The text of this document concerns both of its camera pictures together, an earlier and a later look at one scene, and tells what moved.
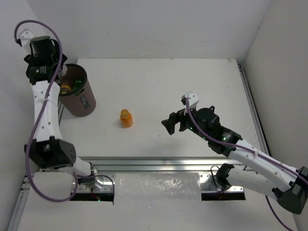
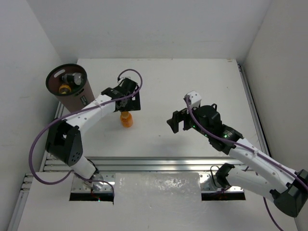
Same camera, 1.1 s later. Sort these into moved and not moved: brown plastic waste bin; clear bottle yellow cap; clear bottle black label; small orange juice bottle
Moved: clear bottle black label
Not moved: brown plastic waste bin; clear bottle yellow cap; small orange juice bottle
